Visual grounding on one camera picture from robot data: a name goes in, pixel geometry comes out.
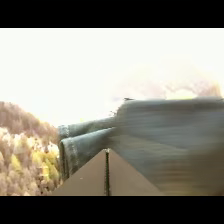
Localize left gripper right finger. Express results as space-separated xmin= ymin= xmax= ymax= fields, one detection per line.
xmin=108 ymin=148 xmax=164 ymax=197

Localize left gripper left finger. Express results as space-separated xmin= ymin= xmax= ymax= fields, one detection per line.
xmin=51 ymin=148 xmax=107 ymax=197

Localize dark blue jeans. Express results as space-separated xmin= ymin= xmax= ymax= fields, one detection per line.
xmin=57 ymin=96 xmax=224 ymax=197

